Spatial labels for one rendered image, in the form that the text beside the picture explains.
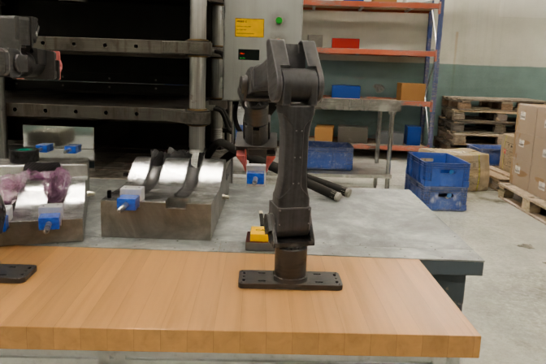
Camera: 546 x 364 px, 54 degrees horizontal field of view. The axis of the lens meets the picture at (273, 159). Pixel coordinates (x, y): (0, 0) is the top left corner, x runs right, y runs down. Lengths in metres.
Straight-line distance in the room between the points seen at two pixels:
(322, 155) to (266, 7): 3.11
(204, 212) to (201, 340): 0.44
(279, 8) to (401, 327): 1.43
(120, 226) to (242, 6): 1.08
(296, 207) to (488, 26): 7.43
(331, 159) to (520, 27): 4.23
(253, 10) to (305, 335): 1.44
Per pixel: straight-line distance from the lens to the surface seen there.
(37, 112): 2.24
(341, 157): 5.10
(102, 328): 0.93
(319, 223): 1.47
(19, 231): 1.34
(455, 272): 1.31
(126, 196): 1.30
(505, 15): 8.42
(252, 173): 1.34
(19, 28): 1.30
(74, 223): 1.32
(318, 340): 0.92
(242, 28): 2.11
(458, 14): 8.24
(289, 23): 2.10
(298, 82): 0.98
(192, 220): 1.30
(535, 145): 5.36
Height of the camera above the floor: 1.22
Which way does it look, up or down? 10 degrees down
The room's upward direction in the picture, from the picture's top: 2 degrees clockwise
